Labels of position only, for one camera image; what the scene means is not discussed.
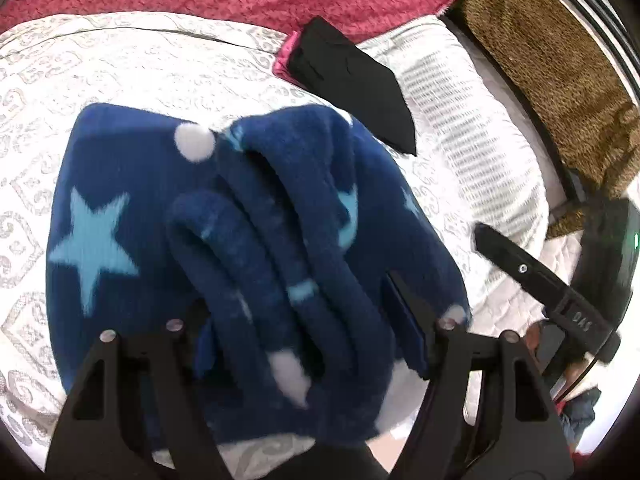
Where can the folded black cloth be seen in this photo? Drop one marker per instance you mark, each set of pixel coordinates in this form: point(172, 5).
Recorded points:
point(360, 90)

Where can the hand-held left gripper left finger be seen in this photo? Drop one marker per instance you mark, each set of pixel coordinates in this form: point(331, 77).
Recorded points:
point(201, 352)

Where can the brown fuzzy blanket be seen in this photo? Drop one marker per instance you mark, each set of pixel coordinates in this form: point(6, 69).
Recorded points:
point(560, 75)

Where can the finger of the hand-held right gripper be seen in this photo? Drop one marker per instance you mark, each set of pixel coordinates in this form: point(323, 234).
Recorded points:
point(520, 267)

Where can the white patterned mattress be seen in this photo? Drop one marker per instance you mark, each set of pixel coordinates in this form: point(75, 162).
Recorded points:
point(150, 65)

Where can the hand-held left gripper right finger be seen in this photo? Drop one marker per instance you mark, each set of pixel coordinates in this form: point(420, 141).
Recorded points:
point(410, 330)

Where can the black metal bed frame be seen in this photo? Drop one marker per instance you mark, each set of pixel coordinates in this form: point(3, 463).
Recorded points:
point(590, 5)

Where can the navy star fleece blanket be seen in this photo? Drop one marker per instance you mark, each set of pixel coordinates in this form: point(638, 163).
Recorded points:
point(280, 240)

